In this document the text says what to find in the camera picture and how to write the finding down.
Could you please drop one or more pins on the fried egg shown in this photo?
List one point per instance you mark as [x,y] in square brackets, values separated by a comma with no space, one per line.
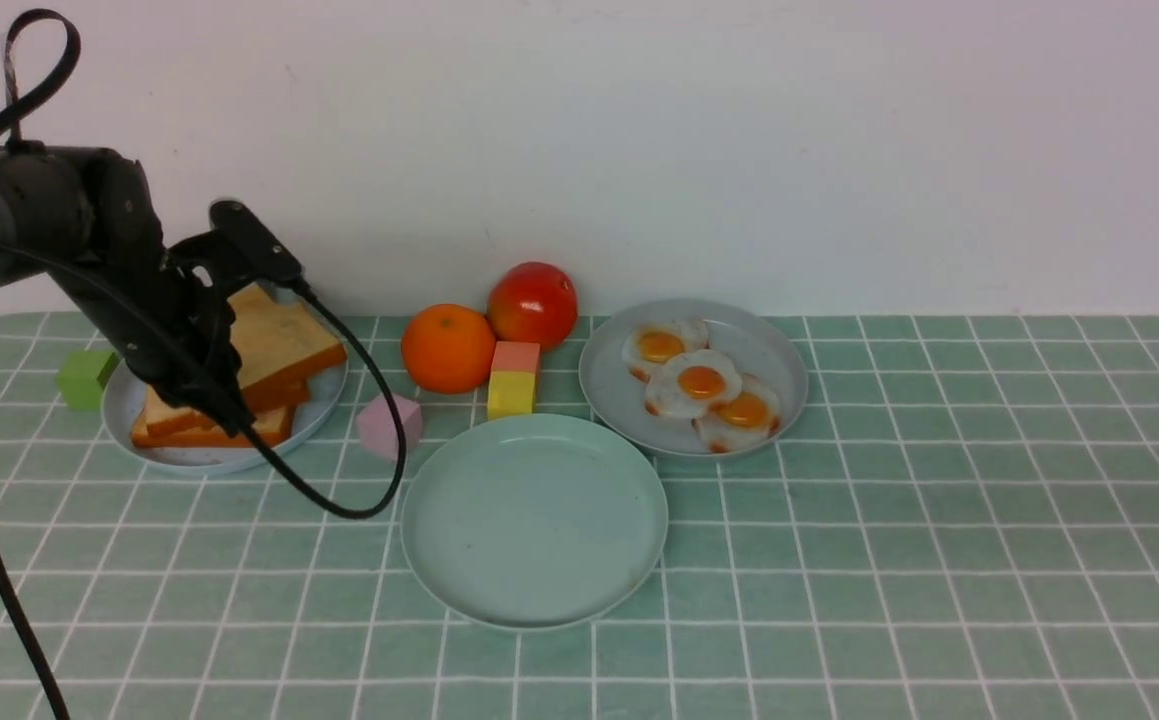
[745,422]
[648,346]
[691,385]

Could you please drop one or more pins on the yellow block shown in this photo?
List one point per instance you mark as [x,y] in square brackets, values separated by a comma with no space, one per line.
[510,394]

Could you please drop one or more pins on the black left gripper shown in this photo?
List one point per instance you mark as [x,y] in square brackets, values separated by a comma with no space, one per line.
[172,330]

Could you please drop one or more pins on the red tomato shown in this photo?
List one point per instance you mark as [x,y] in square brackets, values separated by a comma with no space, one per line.
[533,303]

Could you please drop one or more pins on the pink cube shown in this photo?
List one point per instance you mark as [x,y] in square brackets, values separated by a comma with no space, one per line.
[377,431]

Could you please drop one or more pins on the orange fruit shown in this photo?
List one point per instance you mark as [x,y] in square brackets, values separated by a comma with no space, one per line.
[448,349]

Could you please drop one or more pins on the mint green centre plate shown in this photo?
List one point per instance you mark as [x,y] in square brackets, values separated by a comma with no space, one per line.
[535,522]

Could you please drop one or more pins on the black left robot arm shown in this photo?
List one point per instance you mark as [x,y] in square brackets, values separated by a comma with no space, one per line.
[84,217]

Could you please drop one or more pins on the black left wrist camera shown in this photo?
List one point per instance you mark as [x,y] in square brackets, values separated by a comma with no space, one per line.
[239,250]

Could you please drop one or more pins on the green cube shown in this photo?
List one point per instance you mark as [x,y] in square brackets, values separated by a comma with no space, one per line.
[82,378]

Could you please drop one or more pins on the grey egg plate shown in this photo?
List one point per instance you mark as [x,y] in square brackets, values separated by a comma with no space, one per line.
[757,347]

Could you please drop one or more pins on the green checked tablecloth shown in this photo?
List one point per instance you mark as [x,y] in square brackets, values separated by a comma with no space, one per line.
[963,524]

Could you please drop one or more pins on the light blue bread plate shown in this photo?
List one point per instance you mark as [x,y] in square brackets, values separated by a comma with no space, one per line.
[124,398]

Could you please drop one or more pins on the salmon pink block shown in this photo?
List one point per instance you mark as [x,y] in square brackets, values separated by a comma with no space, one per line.
[516,357]

